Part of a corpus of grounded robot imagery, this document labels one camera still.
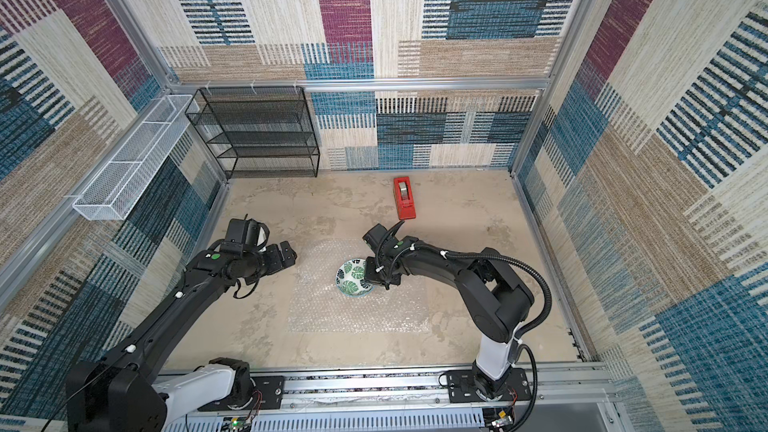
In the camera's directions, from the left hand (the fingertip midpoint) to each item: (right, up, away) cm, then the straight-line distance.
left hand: (285, 259), depth 83 cm
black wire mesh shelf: (-19, +41, +26) cm, 52 cm away
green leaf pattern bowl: (+17, -7, +8) cm, 20 cm away
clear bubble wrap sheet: (+8, -14, +4) cm, 17 cm away
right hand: (+24, -8, +6) cm, 26 cm away
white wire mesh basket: (-35, +25, -7) cm, 44 cm away
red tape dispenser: (+34, +17, +22) cm, 44 cm away
